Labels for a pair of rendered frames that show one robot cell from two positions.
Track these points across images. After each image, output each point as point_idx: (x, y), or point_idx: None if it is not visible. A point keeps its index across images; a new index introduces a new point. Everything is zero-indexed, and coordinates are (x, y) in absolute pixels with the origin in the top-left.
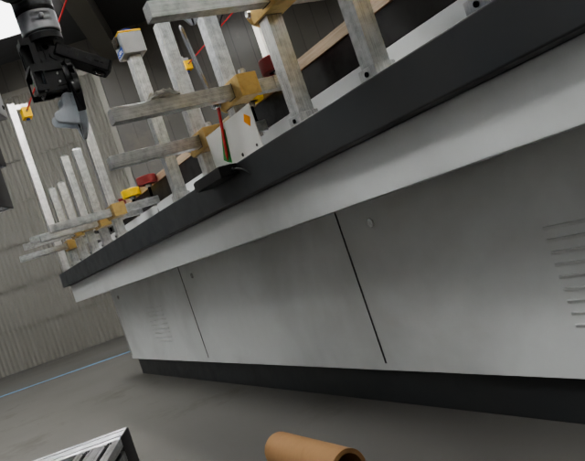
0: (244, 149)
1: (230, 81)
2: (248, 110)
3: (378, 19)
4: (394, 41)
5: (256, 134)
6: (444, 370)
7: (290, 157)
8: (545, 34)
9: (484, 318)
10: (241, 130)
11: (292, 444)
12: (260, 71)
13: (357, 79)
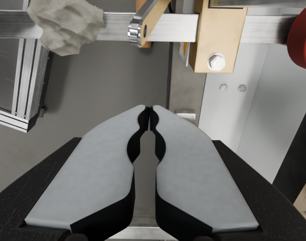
0: (184, 5)
1: (196, 46)
2: (185, 58)
3: (294, 191)
4: (275, 177)
5: (181, 51)
6: None
7: (167, 96)
8: None
9: None
10: None
11: (139, 5)
12: (305, 13)
13: (293, 115)
